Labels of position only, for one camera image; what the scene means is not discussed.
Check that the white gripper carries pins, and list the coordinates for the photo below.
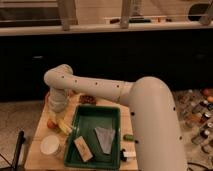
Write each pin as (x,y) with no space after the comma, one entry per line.
(58,100)

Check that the yellow banana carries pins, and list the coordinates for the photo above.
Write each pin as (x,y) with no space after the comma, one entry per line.
(58,119)

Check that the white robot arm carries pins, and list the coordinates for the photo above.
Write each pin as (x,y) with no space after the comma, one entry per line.
(159,145)

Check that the white paper cup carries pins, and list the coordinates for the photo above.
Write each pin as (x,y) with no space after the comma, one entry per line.
(50,145)

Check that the brown cookie pile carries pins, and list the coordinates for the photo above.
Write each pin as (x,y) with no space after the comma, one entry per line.
(87,99)

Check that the orange fruit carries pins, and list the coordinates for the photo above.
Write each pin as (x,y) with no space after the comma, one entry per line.
(51,124)

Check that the green plastic tray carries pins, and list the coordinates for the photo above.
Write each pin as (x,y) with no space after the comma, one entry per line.
(86,119)

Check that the wooden block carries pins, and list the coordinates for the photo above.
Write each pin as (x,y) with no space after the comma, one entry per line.
(83,149)

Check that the grey folded cloth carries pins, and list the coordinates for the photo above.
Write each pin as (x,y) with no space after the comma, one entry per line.
(105,137)

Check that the green chili pepper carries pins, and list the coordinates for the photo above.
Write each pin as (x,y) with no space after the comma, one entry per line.
(128,137)

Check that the black chair frame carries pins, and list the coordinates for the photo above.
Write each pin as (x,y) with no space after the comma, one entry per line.
(14,164)

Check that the white handled brush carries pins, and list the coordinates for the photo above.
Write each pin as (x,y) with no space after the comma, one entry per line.
(125,155)

